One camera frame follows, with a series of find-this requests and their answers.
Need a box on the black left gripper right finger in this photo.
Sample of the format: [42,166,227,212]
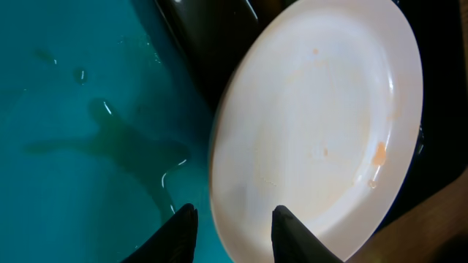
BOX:
[271,205,342,263]

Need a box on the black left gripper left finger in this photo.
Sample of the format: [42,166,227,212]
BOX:
[122,203,198,263]

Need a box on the white plate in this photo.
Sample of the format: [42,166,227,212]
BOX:
[209,0,423,262]

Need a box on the teal plastic tray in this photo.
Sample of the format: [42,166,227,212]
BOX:
[1,0,229,262]

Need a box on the black water tray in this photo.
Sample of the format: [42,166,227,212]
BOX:
[153,0,468,233]

